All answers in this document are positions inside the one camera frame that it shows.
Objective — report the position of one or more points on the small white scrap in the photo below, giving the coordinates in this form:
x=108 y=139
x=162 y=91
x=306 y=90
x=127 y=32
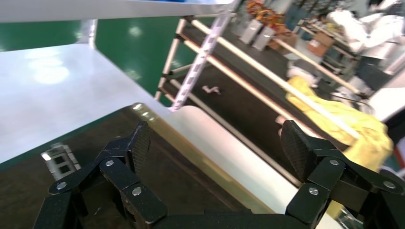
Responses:
x=211 y=89

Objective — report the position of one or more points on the black container tray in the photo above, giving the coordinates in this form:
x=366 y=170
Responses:
x=171 y=183

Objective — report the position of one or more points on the white pipe frame cart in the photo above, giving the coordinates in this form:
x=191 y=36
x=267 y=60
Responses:
x=240 y=104

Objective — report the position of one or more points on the brown cardboard carton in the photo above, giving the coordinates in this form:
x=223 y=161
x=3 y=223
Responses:
x=321 y=44

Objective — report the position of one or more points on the yellow fabric garment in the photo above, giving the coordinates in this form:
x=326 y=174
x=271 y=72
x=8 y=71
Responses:
x=357 y=126

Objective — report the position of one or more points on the silver metal connector cage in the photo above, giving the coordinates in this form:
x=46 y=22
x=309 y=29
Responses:
x=60 y=161

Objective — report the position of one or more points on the white metal shelf rack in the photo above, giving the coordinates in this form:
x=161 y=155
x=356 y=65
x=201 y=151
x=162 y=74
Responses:
x=95 y=8

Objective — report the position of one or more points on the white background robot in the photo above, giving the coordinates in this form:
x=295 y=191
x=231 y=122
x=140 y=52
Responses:
x=370 y=25

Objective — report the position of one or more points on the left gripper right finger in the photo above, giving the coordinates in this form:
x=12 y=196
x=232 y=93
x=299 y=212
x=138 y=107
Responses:
x=322 y=177

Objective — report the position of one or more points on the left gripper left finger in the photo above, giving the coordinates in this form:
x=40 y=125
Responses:
x=120 y=177

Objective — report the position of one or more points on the grey metal box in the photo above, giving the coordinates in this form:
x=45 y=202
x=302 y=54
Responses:
x=266 y=38
x=251 y=31

